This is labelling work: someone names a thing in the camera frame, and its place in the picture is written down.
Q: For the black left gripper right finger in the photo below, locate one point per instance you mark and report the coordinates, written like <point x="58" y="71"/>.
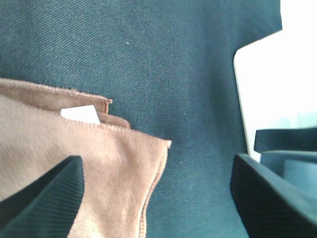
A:
<point x="277" y="196"/>

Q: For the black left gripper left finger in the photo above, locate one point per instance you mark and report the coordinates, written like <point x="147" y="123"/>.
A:
<point x="47" y="207"/>

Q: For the brown microfibre towel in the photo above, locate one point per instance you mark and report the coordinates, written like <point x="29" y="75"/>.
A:
<point x="40" y="126"/>

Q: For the white plastic storage box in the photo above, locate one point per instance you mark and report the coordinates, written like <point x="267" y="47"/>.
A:
<point x="277" y="75"/>

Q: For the black table cloth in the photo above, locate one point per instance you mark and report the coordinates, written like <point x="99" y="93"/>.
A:
<point x="168" y="66"/>

